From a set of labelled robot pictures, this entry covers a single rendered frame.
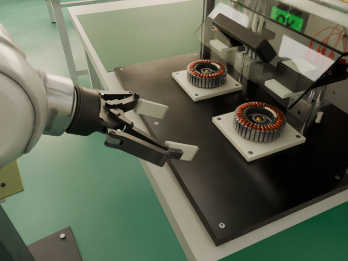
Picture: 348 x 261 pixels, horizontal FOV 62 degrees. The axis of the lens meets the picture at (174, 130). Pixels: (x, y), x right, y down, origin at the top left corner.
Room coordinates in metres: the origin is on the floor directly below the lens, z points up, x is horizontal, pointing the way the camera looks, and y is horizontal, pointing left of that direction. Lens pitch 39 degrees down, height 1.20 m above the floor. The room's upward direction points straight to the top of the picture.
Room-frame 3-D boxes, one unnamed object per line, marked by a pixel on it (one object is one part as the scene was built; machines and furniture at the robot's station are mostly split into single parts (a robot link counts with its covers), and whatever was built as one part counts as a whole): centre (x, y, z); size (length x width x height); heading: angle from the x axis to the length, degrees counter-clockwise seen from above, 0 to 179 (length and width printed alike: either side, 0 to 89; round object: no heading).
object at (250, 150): (0.52, -0.19, 0.78); 0.15 x 0.15 x 0.01; 24
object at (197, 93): (0.74, -0.09, 0.78); 0.15 x 0.15 x 0.01; 24
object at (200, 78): (0.74, -0.09, 0.80); 0.11 x 0.11 x 0.04
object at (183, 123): (0.63, -0.15, 0.76); 0.64 x 0.47 x 0.02; 24
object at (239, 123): (0.52, -0.19, 0.80); 0.11 x 0.11 x 0.04
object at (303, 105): (0.57, -0.32, 0.80); 0.08 x 0.05 x 0.06; 24
